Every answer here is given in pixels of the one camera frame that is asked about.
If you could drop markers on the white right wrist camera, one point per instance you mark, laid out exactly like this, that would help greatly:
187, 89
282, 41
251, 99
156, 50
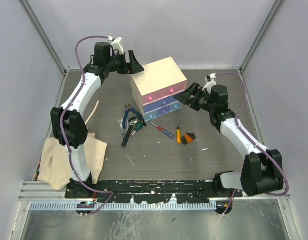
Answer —
210, 82

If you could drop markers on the light blue drawer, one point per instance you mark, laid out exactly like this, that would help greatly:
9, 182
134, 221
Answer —
175, 106
149, 116

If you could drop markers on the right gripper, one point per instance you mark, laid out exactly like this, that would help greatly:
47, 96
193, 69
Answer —
184, 96

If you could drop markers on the slotted cable duct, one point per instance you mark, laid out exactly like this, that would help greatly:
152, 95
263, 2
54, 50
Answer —
75, 205

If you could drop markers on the cream drawer cabinet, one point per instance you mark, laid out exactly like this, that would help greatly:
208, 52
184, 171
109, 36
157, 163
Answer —
156, 76

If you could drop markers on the black adjustable wrench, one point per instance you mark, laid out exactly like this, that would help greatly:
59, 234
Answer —
132, 121

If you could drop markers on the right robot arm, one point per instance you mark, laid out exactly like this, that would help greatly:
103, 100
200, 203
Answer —
262, 168

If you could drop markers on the right light blue drawer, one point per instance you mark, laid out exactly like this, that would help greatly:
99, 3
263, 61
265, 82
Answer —
175, 106

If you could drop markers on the left light blue drawer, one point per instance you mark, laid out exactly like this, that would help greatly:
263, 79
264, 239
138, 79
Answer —
149, 116

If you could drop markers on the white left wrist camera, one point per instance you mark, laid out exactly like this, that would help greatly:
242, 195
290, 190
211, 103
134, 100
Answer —
116, 45

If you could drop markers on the green handled screwdriver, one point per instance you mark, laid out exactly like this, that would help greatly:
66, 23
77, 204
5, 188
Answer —
137, 127

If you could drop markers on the orange handled screwdriver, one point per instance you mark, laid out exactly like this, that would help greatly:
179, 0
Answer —
178, 134

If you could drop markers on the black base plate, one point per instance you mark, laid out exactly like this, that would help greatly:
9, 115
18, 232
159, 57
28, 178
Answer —
154, 191

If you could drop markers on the silver open end wrench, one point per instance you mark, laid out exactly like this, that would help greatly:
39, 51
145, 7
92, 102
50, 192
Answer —
120, 122

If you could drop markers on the red blue handled screwdriver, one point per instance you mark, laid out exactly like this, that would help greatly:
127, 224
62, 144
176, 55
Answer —
162, 130

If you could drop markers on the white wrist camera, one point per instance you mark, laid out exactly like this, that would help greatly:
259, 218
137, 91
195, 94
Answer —
210, 82
116, 45

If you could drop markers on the small pink drawer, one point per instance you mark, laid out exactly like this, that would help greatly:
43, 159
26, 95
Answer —
149, 98

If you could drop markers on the small purple drawer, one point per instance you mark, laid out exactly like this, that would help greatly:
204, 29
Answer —
163, 111

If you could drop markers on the wide purple drawer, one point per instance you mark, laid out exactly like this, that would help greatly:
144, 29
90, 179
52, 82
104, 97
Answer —
159, 104

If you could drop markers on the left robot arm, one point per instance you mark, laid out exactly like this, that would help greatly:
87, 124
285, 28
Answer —
67, 123

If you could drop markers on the large pink drawer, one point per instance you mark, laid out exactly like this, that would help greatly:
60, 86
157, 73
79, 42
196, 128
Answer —
171, 90

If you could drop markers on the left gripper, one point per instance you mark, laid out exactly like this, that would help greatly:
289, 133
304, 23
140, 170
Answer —
134, 67

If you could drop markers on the blue handled pliers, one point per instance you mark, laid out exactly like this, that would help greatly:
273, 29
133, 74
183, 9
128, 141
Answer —
130, 112

